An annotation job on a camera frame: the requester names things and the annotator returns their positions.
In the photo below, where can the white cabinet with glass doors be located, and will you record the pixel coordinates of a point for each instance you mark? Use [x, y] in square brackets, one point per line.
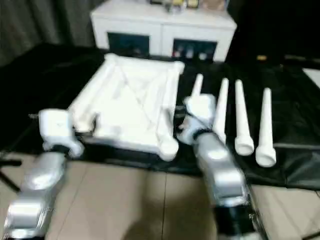
[162, 27]

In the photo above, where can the black and white bundle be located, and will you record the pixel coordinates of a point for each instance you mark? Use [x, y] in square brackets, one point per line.
[173, 7]

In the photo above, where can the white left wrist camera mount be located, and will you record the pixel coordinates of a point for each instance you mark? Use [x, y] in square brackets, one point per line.
[56, 125]

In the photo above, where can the black tripod stand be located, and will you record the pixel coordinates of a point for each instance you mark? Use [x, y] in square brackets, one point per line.
[10, 162]

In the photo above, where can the white plastic bottle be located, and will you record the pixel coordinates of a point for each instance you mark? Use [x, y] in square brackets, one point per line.
[189, 53]
[203, 55]

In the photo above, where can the flat white board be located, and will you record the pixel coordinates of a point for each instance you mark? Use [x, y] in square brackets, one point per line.
[312, 77]

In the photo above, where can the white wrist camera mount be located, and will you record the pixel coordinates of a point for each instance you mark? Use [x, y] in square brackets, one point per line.
[56, 125]
[201, 107]

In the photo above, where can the white plastic table top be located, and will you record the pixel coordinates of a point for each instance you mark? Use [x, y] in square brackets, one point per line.
[125, 105]

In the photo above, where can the black mat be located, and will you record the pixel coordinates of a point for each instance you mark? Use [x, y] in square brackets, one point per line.
[287, 112]

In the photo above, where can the white plastic table leg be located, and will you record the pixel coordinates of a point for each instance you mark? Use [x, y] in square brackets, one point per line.
[198, 85]
[242, 120]
[222, 107]
[265, 135]

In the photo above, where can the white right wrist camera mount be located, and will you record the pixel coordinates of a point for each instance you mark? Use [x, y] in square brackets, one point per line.
[201, 107]

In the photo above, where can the small yellow label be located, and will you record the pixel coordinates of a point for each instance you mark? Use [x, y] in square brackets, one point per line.
[261, 57]

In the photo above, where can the grey-green curtain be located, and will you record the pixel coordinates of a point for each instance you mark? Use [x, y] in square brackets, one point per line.
[37, 25]

